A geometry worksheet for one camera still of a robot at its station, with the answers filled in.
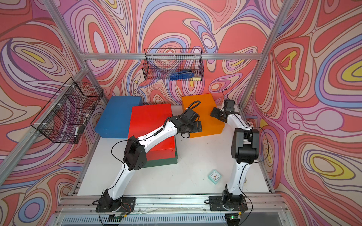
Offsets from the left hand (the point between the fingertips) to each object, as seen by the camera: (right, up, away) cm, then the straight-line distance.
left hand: (198, 129), depth 90 cm
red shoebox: (-31, +6, -11) cm, 34 cm away
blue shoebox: (-59, +4, +11) cm, 61 cm away
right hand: (+14, +8, +11) cm, 20 cm away
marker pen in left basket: (-66, -1, -18) cm, 68 cm away
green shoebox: (-22, -20, -3) cm, 30 cm away
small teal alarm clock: (+8, -27, -10) cm, 30 cm away
